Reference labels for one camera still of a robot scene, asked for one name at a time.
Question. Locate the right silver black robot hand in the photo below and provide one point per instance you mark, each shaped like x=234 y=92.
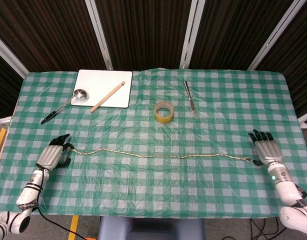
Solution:
x=267 y=150

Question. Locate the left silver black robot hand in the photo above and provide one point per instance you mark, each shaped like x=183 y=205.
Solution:
x=51 y=155

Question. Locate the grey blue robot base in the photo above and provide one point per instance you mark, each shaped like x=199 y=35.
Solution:
x=149 y=228

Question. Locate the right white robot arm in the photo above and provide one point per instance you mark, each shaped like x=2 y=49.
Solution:
x=289 y=197

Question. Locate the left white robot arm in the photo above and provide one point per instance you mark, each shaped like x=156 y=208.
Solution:
x=26 y=197

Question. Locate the wooden rolling pin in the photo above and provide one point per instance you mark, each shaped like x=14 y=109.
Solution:
x=107 y=96

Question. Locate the white cutting board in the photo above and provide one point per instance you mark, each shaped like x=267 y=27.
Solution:
x=103 y=87

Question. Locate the silver table knife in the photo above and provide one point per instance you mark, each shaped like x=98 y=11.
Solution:
x=191 y=100

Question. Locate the green checkered tablecloth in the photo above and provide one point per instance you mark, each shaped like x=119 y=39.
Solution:
x=168 y=185

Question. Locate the yellow tape roll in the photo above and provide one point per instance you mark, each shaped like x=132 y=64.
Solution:
x=164 y=112

